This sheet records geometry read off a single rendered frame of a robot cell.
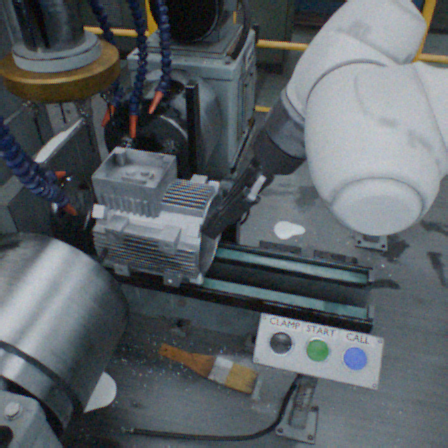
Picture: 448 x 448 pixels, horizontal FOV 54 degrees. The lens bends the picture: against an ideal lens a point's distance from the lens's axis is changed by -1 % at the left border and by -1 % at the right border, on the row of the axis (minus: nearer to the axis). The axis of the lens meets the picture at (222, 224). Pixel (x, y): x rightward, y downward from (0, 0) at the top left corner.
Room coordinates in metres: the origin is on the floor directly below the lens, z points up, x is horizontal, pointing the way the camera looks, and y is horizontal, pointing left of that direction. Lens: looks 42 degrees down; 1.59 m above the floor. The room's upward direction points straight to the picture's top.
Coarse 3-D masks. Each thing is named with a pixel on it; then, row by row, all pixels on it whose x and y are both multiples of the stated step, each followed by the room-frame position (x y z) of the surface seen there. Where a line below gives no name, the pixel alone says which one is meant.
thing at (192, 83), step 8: (192, 80) 0.77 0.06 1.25; (192, 88) 0.75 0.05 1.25; (184, 96) 0.75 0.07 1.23; (192, 96) 0.75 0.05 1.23; (192, 104) 0.75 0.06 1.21; (192, 112) 0.75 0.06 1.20; (192, 120) 0.75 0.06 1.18; (200, 120) 0.77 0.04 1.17; (192, 128) 0.75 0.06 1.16; (200, 128) 0.77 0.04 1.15; (192, 136) 0.75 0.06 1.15; (200, 136) 0.77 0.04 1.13; (192, 144) 0.75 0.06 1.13; (200, 144) 0.77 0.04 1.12; (192, 152) 0.75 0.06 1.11; (200, 152) 0.76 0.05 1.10; (192, 160) 0.75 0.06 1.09; (200, 160) 0.76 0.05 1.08; (192, 168) 0.75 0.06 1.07; (200, 168) 0.76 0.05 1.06
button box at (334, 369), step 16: (272, 320) 0.37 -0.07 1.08; (288, 320) 0.36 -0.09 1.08; (256, 336) 0.36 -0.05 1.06; (304, 336) 0.34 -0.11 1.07; (320, 336) 0.34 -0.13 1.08; (336, 336) 0.34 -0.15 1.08; (352, 336) 0.34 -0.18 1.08; (368, 336) 0.34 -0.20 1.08; (256, 352) 0.33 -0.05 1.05; (272, 352) 0.33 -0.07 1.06; (288, 352) 0.33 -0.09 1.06; (304, 352) 0.33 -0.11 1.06; (336, 352) 0.32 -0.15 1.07; (368, 352) 0.32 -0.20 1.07; (288, 368) 0.31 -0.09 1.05; (304, 368) 0.31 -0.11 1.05; (320, 368) 0.31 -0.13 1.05; (336, 368) 0.31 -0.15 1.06; (368, 368) 0.30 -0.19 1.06; (352, 384) 0.29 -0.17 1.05; (368, 384) 0.29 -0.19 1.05
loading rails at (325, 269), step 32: (96, 256) 0.64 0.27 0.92; (224, 256) 0.64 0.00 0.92; (256, 256) 0.64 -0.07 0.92; (288, 256) 0.64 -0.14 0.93; (128, 288) 0.58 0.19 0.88; (160, 288) 0.57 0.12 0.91; (192, 288) 0.55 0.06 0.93; (224, 288) 0.56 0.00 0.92; (256, 288) 0.56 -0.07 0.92; (288, 288) 0.60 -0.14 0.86; (320, 288) 0.59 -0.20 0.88; (352, 288) 0.57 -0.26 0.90; (192, 320) 0.55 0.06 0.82; (224, 320) 0.53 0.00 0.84; (256, 320) 0.52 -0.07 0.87; (320, 320) 0.49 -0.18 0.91; (352, 320) 0.47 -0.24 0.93
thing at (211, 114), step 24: (144, 96) 0.88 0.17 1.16; (168, 96) 0.89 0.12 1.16; (216, 96) 1.03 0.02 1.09; (120, 120) 0.88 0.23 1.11; (144, 120) 0.87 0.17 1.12; (168, 120) 0.85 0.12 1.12; (216, 120) 0.95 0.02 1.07; (120, 144) 0.85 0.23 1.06; (144, 144) 0.87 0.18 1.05; (168, 144) 0.83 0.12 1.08
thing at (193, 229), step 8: (208, 184) 0.67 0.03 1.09; (216, 184) 0.67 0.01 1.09; (96, 208) 0.60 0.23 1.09; (104, 208) 0.60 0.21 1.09; (96, 216) 0.59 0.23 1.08; (104, 216) 0.59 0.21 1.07; (192, 224) 0.55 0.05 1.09; (200, 224) 0.56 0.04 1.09; (192, 232) 0.54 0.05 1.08; (200, 232) 0.55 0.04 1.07; (112, 264) 0.59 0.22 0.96; (192, 280) 0.54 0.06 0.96; (200, 280) 0.54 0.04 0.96
